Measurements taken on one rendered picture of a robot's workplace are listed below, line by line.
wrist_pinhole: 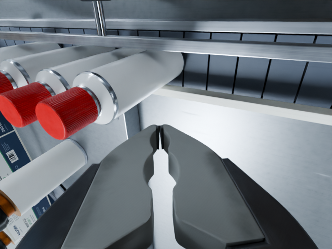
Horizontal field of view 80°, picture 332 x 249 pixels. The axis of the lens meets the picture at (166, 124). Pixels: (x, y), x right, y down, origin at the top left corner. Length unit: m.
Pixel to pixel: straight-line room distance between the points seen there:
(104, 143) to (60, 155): 0.12
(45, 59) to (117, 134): 0.23
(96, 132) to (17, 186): 0.19
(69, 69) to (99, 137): 0.30
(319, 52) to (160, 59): 0.15
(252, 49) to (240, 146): 0.24
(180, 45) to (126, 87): 0.07
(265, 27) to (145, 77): 0.15
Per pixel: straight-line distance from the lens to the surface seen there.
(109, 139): 0.49
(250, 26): 0.28
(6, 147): 0.75
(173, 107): 0.41
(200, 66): 0.30
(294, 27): 0.28
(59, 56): 0.30
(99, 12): 0.28
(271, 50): 0.20
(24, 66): 0.28
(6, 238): 0.94
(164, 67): 0.25
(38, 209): 0.92
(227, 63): 0.29
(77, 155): 0.58
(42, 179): 0.55
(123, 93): 0.19
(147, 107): 0.44
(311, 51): 0.20
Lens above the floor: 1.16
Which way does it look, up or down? 49 degrees down
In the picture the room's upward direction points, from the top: 136 degrees counter-clockwise
